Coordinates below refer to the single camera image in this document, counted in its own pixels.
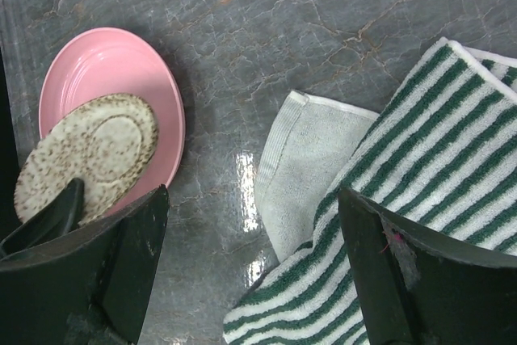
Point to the green striped towel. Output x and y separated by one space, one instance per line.
442 153

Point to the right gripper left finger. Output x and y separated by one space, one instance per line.
90 286

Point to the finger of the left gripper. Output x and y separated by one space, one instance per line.
57 219

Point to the pink plate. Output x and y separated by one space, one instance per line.
107 60

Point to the white folded cloth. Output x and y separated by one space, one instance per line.
310 141

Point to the speckled beige plate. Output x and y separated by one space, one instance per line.
107 143

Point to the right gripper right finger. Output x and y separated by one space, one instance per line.
419 286

